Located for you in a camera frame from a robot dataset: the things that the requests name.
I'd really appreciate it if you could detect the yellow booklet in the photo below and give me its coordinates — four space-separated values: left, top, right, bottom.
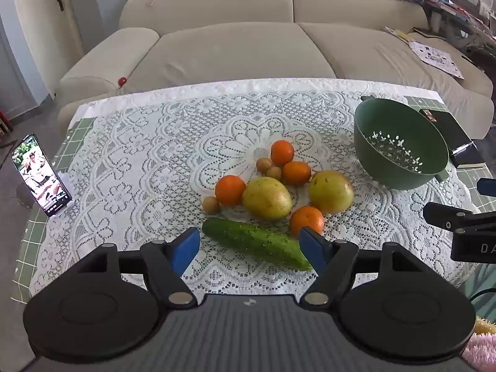
384 26 415 44

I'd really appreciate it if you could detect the cluttered side table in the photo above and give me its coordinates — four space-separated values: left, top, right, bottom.
422 0 496 68

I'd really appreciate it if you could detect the white lace tablecloth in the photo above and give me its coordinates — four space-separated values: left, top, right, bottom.
29 78 485 303

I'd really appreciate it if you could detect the white door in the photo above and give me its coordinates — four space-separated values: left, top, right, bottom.
10 0 106 99

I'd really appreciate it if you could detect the green cucumber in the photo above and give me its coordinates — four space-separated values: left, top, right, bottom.
202 218 314 272

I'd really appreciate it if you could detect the orange mandarin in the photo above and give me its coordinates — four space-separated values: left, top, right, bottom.
215 175 247 206
282 161 312 186
270 140 295 166
290 206 325 238

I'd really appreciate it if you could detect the beige sofa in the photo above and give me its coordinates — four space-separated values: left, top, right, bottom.
58 0 494 140

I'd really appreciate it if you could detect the teal cloth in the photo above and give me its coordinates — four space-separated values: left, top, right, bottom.
463 261 496 318

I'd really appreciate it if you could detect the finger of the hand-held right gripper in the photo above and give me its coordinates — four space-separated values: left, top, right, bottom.
423 201 496 235
477 178 496 198

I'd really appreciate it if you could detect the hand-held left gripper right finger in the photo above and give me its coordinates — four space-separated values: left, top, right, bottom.
299 226 427 306

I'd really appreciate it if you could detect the green checked table mat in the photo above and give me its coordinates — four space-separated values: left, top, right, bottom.
11 94 496 303

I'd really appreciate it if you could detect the yellow-green pear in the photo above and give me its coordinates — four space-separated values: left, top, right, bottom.
242 177 293 221
309 170 355 215

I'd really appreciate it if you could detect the green colander bowl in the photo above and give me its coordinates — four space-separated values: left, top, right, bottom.
354 95 452 191

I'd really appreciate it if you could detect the dark book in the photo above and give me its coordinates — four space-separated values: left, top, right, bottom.
413 27 446 40

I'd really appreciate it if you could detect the black cable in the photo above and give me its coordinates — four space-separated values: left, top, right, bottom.
469 289 496 303

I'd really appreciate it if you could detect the smartphone with lit screen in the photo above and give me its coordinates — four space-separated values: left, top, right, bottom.
11 134 76 218

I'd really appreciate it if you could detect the pink fluffy rug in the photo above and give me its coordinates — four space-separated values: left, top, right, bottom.
461 317 496 370

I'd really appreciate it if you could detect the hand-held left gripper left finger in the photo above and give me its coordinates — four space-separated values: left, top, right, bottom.
72 227 201 308

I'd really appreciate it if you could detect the white printed paper sheet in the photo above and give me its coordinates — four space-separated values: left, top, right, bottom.
409 41 466 80

